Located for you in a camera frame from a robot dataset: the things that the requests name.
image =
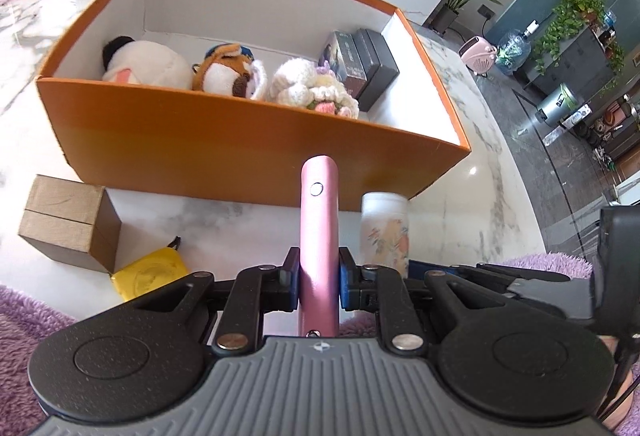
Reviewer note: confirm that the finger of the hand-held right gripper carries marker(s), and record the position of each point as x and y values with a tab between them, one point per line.
440	267
530	273

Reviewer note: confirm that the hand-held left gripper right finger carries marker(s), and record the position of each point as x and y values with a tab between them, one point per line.
344	287

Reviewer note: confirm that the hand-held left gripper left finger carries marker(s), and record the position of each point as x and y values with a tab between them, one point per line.
294	286

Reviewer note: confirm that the pink device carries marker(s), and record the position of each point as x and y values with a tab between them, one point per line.
319	246

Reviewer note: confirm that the floral print cup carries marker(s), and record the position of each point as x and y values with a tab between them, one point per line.
385	231

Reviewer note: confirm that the orange cardboard storage box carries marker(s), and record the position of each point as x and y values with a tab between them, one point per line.
200	141

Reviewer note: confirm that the white crochet bunny doll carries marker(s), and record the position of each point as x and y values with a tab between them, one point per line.
300	83

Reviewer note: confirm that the black box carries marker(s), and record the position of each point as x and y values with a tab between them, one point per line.
380	66

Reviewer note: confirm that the dark patterned box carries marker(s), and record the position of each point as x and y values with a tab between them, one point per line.
345	58

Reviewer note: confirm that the clear plastic bottle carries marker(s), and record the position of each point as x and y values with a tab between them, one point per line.
552	136

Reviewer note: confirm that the silver trash can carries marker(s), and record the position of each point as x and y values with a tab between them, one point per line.
555	105

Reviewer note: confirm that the grey cabinet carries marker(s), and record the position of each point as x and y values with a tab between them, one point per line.
575	61

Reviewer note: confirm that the pink space heater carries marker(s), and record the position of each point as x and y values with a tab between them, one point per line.
477	52

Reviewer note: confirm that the brown tiger plush toy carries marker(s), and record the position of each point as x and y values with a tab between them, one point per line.
222	73

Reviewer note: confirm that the blue water jug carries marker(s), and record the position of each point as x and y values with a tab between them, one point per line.
515	47

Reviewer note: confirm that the brown cardboard box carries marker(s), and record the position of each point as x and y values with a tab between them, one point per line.
65	221

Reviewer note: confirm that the panda plush toy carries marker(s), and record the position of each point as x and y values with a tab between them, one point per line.
145	63

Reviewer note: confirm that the purple shaggy rug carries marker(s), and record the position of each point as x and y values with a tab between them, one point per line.
25	346

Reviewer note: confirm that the black wall outlet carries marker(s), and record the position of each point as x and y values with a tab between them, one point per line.
485	10

